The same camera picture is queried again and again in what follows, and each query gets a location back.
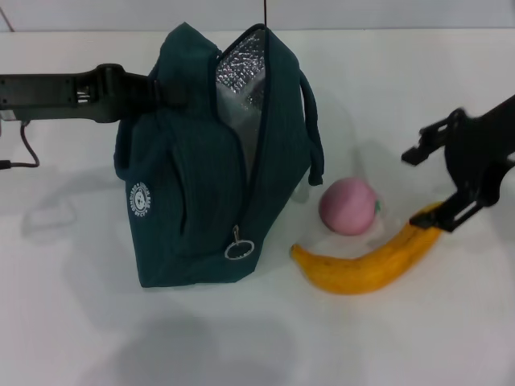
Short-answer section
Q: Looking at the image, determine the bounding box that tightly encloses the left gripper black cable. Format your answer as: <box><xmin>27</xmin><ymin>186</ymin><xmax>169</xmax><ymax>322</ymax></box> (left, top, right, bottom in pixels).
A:
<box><xmin>0</xmin><ymin>120</ymin><xmax>42</xmax><ymax>172</ymax></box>

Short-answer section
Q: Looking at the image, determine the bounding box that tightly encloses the pink toy peach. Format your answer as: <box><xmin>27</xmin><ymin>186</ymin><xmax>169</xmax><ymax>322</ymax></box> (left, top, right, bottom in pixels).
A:
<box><xmin>318</xmin><ymin>176</ymin><xmax>383</xmax><ymax>236</ymax></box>

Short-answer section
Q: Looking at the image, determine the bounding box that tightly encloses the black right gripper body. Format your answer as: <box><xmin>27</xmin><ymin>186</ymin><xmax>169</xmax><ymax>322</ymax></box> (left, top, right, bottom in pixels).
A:
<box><xmin>443</xmin><ymin>94</ymin><xmax>515</xmax><ymax>207</ymax></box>

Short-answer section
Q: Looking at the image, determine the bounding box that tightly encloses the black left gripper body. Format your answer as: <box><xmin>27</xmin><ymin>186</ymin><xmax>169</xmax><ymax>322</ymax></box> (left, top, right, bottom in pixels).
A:
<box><xmin>0</xmin><ymin>63</ymin><xmax>126</xmax><ymax>124</ymax></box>

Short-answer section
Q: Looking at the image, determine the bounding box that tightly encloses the dark teal insulated lunch bag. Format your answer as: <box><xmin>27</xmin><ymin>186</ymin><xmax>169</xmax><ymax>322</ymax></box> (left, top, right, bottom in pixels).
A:
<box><xmin>113</xmin><ymin>23</ymin><xmax>326</xmax><ymax>289</ymax></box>

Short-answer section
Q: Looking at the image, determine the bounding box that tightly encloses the yellow toy banana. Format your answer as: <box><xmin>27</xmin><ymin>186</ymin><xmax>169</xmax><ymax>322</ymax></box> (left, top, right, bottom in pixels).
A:
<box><xmin>290</xmin><ymin>200</ymin><xmax>444</xmax><ymax>296</ymax></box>

